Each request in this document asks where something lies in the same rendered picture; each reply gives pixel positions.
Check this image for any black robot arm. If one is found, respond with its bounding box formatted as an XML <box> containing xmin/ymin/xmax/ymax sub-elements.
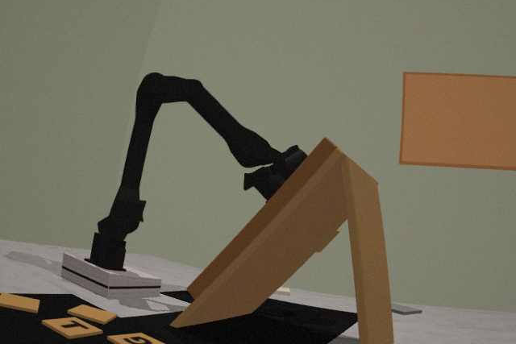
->
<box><xmin>84</xmin><ymin>73</ymin><xmax>307</xmax><ymax>271</ymax></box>

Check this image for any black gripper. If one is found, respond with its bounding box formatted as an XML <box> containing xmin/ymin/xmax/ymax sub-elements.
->
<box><xmin>266</xmin><ymin>180</ymin><xmax>286</xmax><ymax>203</ymax></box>

